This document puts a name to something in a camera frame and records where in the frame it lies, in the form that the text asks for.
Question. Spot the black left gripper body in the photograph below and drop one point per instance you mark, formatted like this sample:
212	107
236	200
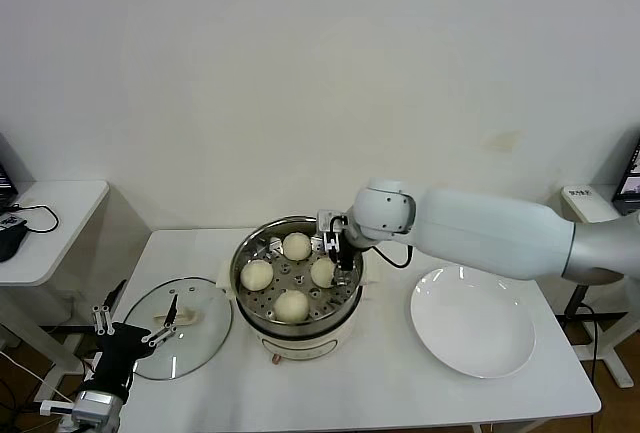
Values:
120	353

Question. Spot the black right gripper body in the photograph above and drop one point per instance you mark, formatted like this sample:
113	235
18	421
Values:
345	253

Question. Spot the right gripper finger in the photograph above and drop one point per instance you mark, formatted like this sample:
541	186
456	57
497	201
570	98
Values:
344	279

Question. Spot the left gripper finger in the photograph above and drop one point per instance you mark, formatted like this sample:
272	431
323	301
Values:
101	320
172	310

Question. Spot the white steamed baozi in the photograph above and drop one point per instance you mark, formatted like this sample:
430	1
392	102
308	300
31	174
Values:
296	245
292	305
322	273
256	275

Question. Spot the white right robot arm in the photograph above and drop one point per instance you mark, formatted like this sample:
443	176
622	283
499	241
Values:
475	233

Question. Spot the stainless steel steamer basket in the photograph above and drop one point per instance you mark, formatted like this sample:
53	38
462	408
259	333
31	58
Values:
255	248

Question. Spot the cream electric cooker pot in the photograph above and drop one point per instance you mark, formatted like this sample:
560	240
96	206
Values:
305	345

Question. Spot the black computer mouse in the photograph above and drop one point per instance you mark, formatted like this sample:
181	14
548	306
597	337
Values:
10	243

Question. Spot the white round plate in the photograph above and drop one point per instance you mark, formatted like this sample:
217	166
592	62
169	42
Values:
470	323

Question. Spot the black white patterned card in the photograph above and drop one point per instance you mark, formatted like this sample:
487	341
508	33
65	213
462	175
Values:
10	223

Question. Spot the laptop with dark screen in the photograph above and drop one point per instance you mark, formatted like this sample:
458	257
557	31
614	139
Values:
5	178

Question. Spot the white label sticker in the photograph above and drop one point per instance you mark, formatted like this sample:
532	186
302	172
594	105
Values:
580	193

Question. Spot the laptop showing video window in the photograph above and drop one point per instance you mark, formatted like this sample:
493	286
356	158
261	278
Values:
631	178

